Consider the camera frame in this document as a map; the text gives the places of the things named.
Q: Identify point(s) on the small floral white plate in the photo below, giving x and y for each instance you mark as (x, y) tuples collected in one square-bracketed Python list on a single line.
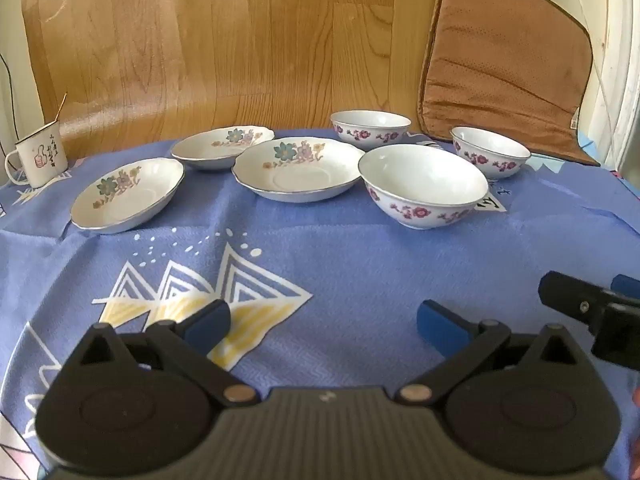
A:
[(220, 149), (125, 195)]

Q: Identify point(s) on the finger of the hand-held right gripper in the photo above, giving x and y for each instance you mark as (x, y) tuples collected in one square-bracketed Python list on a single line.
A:
[(575, 297), (627, 286)]

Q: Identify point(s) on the white enamel mug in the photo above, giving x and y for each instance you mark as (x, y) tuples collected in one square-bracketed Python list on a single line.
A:
[(42, 157)]

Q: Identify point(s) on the brown seat cushion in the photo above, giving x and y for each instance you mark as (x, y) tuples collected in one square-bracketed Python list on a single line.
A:
[(500, 60)]

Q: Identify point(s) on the thin stick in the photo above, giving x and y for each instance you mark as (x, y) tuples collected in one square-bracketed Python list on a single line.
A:
[(62, 106)]

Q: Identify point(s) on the large white bowl purple flowers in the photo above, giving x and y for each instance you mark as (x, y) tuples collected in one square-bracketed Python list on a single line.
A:
[(425, 180)]

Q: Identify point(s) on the blue printed sheet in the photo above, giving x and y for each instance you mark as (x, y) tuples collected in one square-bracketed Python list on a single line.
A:
[(350, 270)]

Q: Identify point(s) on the wood grain board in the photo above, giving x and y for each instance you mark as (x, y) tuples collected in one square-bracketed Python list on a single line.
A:
[(200, 50)]

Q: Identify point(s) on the white window frame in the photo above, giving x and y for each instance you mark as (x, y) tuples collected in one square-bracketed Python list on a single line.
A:
[(625, 60)]

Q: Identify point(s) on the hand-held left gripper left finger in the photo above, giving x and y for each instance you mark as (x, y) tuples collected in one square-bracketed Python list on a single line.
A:
[(210, 326)]

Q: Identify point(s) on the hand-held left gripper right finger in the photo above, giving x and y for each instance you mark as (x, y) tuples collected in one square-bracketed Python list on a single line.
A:
[(440, 325)]

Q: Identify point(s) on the small white bowl purple flowers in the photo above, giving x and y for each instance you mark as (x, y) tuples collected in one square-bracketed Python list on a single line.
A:
[(492, 160), (370, 122)]

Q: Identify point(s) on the large floral white plate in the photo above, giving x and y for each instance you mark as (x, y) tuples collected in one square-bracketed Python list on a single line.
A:
[(300, 175)]

